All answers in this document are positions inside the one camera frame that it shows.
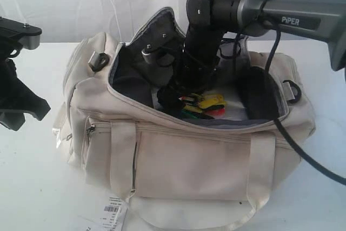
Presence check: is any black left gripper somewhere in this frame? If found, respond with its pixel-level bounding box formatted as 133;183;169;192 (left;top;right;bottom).
1;58;51;131

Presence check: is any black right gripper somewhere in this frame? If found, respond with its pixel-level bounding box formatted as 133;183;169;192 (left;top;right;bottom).
157;30;219;119

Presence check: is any colourful key tag bunch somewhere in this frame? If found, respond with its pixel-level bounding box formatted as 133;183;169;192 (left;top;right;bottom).
179;93;227;120

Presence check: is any cream duffel bag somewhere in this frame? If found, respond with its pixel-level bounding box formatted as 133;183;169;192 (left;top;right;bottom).
53;7;301;230

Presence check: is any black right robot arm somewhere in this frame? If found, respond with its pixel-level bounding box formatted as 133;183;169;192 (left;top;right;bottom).
157;0;345;113

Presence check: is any white paper price tag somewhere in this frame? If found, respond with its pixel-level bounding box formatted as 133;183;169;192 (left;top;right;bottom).
78;194;128;231

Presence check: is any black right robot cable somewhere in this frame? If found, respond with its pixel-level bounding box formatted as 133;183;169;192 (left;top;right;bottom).
216;0;346;184

